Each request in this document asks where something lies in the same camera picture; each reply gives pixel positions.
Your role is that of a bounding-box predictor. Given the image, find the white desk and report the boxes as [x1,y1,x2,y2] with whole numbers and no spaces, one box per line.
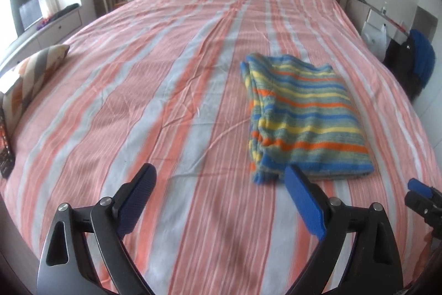
[344,0,409,43]

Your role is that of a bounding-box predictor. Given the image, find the white window bench cabinet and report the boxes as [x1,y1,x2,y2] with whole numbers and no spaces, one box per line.
[1,6,83,74]

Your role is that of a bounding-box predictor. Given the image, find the multicolour striped knit sweater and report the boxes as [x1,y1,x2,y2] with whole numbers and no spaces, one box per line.
[241,53,375,184]

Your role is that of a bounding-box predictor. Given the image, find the dark book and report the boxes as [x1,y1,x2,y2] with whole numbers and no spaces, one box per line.
[0,109,16,179]

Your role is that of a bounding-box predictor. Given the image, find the chevron patterned cushion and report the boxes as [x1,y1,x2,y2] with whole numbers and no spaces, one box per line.
[1,44,70,136]

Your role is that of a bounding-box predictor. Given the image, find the white plastic bag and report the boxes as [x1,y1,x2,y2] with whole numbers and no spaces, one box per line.
[361,22,389,62]

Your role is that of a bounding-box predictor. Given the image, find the blue garment on chair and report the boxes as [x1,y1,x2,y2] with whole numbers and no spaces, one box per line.
[410,29,435,88]

